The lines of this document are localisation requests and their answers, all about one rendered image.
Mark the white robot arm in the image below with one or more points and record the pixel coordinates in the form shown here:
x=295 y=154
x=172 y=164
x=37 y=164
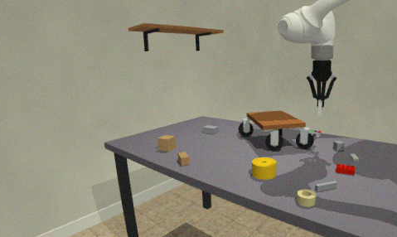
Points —
x=315 y=24

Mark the tan cardboard box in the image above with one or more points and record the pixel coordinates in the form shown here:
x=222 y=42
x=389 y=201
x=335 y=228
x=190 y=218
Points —
x=166 y=143

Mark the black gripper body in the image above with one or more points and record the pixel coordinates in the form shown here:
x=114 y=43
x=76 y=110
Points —
x=321 y=67

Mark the red toy building brick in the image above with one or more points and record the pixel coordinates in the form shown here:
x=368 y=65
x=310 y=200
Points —
x=345 y=169

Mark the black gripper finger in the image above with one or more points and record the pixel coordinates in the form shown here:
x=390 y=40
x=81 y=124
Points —
x=314 y=94
x=333 y=78

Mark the small tan block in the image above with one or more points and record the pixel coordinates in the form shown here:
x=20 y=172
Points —
x=184 y=157

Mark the yellow short cylinder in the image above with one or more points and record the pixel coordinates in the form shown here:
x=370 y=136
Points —
x=264 y=168

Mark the beige roll of tape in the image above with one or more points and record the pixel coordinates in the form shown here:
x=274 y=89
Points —
x=306 y=201

